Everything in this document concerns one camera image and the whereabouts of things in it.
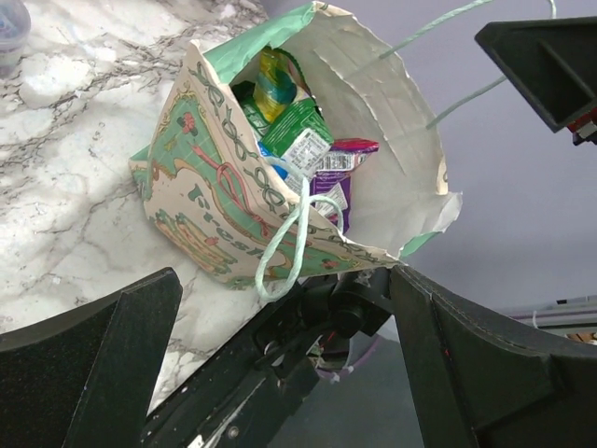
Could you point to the yellow green Fox's candy bag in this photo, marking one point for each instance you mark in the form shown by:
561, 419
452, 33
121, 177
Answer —
280, 83

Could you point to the clear plastic cup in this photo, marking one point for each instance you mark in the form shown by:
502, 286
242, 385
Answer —
15, 29

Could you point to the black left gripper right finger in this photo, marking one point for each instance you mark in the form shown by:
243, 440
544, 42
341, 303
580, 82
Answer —
481, 379

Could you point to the small green snack packet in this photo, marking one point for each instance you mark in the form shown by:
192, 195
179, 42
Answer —
298, 135

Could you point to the printed paper bag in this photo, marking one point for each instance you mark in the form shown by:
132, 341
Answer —
205, 185

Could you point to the purple snack packet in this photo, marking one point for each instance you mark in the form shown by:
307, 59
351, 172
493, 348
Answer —
333, 176

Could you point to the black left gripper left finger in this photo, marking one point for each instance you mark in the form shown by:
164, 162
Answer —
85, 378

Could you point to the blue snack packet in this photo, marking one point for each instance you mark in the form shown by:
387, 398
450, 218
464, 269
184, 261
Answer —
288, 172

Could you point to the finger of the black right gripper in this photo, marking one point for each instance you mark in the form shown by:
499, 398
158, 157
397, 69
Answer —
244, 393
552, 64

